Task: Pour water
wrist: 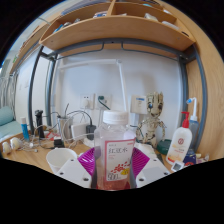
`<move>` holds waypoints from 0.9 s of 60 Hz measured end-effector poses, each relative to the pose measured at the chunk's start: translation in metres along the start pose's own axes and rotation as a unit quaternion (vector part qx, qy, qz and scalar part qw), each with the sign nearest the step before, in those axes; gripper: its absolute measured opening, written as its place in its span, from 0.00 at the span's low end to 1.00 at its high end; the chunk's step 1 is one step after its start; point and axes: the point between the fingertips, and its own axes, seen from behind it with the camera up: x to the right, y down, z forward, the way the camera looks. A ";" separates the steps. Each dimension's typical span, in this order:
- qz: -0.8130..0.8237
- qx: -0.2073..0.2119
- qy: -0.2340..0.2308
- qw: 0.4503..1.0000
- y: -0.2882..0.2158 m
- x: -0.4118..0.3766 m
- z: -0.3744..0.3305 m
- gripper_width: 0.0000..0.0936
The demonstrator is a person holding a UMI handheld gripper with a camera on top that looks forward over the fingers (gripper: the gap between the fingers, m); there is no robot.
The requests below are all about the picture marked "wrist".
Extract clear glass pen holder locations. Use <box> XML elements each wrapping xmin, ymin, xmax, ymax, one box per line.
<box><xmin>58</xmin><ymin>114</ymin><xmax>73</xmax><ymax>141</ymax></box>

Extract clear drink bottle white cap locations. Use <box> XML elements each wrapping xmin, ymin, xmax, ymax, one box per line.
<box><xmin>93</xmin><ymin>109</ymin><xmax>137</xmax><ymax>192</ymax></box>

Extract white wall socket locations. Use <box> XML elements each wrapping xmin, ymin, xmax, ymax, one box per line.
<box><xmin>80</xmin><ymin>94</ymin><xmax>96</xmax><ymax>110</ymax></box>
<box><xmin>96</xmin><ymin>94</ymin><xmax>113</xmax><ymax>110</ymax></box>

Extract blue tube bottle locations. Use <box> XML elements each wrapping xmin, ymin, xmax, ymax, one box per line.
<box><xmin>20</xmin><ymin>116</ymin><xmax>30</xmax><ymax>142</ymax></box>

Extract black electric shaver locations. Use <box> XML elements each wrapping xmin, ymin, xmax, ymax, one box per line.
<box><xmin>34</xmin><ymin>109</ymin><xmax>46</xmax><ymax>139</ymax></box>

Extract tree creature figurine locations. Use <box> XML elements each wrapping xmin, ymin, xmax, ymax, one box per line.
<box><xmin>135</xmin><ymin>92</ymin><xmax>167</xmax><ymax>149</ymax></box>

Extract white power adapter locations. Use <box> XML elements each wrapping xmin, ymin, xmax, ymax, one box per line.
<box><xmin>70</xmin><ymin>123</ymin><xmax>89</xmax><ymax>141</ymax></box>

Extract grey metal desk frame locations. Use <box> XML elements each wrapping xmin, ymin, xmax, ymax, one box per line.
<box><xmin>28</xmin><ymin>38</ymin><xmax>208</xmax><ymax>153</ymax></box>

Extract blue jar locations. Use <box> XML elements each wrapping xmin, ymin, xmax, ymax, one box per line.
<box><xmin>183</xmin><ymin>149</ymin><xmax>198</xmax><ymax>166</ymax></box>

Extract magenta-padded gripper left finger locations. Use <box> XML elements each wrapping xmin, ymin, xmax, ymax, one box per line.
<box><xmin>54</xmin><ymin>147</ymin><xmax>98</xmax><ymax>190</ymax></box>

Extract small white figurine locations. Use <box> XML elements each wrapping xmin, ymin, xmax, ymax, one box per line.
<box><xmin>9</xmin><ymin>137</ymin><xmax>24</xmax><ymax>150</ymax></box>
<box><xmin>1</xmin><ymin>141</ymin><xmax>13</xmax><ymax>155</ymax></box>

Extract white pump bottle red cap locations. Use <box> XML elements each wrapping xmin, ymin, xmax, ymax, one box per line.
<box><xmin>165</xmin><ymin>111</ymin><xmax>193</xmax><ymax>166</ymax></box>

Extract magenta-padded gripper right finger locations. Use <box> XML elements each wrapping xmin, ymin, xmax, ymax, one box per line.
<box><xmin>128</xmin><ymin>147</ymin><xmax>172</xmax><ymax>189</ymax></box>

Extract black charger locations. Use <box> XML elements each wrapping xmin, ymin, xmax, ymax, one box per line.
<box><xmin>85</xmin><ymin>124</ymin><xmax>97</xmax><ymax>136</ymax></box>

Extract white tissue pack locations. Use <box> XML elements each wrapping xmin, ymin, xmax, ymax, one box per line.
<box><xmin>134</xmin><ymin>142</ymin><xmax>158</xmax><ymax>159</ymax></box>

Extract small black block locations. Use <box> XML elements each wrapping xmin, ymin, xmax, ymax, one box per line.
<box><xmin>53</xmin><ymin>138</ymin><xmax>65</xmax><ymax>148</ymax></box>

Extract blue spray bottle white nozzle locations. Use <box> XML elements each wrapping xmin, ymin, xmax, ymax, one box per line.
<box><xmin>185</xmin><ymin>97</ymin><xmax>200</xmax><ymax>151</ymax></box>

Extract white wall box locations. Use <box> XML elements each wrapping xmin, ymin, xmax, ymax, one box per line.
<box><xmin>130</xmin><ymin>94</ymin><xmax>148</xmax><ymax>115</ymax></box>

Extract wooden shelf unit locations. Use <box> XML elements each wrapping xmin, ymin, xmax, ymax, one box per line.
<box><xmin>39</xmin><ymin>0</ymin><xmax>197</xmax><ymax>53</ymax></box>

